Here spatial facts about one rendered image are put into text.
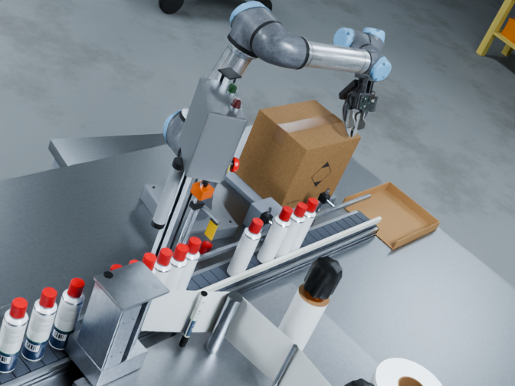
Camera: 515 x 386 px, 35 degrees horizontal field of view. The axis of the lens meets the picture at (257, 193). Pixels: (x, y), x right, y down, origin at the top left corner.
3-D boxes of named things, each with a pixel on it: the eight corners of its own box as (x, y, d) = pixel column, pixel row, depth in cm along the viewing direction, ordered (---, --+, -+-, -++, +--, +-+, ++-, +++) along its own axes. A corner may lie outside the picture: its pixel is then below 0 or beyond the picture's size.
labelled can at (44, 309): (28, 365, 187) (46, 303, 176) (16, 350, 189) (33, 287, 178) (47, 358, 191) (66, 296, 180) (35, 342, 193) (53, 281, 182)
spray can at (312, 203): (290, 257, 255) (314, 207, 244) (278, 246, 257) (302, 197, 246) (300, 253, 259) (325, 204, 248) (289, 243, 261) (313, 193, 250)
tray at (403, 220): (392, 250, 288) (398, 241, 286) (340, 205, 300) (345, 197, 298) (435, 230, 310) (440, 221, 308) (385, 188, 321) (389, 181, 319)
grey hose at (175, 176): (156, 230, 211) (179, 166, 199) (148, 222, 212) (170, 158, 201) (166, 227, 213) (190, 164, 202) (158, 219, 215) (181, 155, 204)
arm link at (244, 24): (172, 165, 251) (266, 17, 229) (152, 135, 260) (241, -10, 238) (201, 170, 259) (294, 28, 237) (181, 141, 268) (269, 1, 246)
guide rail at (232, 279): (147, 318, 210) (149, 313, 209) (145, 315, 210) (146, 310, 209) (379, 222, 287) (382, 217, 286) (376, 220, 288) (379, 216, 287)
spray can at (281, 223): (264, 267, 246) (288, 216, 235) (253, 256, 249) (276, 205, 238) (275, 263, 250) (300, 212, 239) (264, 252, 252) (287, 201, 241)
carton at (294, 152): (277, 213, 278) (306, 149, 263) (233, 171, 289) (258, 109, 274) (332, 196, 299) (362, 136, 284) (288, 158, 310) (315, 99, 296)
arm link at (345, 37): (359, 40, 254) (381, 46, 262) (339, 21, 261) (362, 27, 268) (346, 60, 258) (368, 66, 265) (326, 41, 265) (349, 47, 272)
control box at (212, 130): (184, 177, 196) (208, 112, 186) (178, 138, 210) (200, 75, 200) (224, 184, 200) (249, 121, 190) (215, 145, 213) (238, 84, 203)
